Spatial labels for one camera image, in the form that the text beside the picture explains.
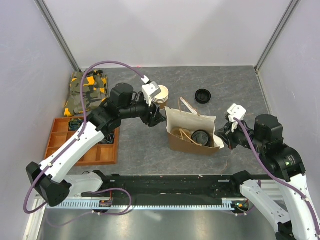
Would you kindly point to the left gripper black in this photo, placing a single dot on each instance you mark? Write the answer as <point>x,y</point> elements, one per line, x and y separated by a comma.
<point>156,118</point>

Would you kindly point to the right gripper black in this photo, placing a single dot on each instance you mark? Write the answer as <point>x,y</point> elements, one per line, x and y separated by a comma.
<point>226,134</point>

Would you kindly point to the cardboard cup carrier tray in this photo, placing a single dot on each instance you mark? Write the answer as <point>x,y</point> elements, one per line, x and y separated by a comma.
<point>182,133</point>

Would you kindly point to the black plastic cup lid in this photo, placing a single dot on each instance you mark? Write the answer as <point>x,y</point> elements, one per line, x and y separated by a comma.
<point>202,137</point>

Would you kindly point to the brown paper bag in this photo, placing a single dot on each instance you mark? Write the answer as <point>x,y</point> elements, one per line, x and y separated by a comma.
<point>183,118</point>

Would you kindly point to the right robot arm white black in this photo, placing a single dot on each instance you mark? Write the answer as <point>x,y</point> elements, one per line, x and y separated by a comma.
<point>284,165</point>

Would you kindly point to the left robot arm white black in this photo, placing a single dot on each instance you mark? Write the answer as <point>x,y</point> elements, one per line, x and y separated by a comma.
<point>49,178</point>

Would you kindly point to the stack of paper cups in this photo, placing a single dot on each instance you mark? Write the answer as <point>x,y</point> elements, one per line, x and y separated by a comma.
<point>162,98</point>

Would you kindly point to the white stir stick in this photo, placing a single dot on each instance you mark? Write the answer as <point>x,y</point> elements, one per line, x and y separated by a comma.
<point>189,107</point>

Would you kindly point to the camouflage cloth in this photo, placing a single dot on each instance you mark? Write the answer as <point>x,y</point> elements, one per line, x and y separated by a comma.
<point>95,91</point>

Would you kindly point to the orange wooden compartment tray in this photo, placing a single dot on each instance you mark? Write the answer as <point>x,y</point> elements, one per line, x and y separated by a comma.
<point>103,153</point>

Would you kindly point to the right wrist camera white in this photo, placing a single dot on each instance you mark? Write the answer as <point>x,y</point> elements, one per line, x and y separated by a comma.
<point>235,111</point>

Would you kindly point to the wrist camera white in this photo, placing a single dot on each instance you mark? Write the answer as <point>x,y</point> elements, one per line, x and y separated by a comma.
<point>235,111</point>
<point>150,90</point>

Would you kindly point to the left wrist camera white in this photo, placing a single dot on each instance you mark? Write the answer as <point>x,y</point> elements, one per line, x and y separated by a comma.
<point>150,90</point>

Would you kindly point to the white slotted cable duct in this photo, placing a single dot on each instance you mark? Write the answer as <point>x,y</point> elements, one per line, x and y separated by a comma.
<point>96,204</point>

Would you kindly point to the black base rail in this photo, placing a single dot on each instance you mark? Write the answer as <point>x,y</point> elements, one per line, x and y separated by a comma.
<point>166,190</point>

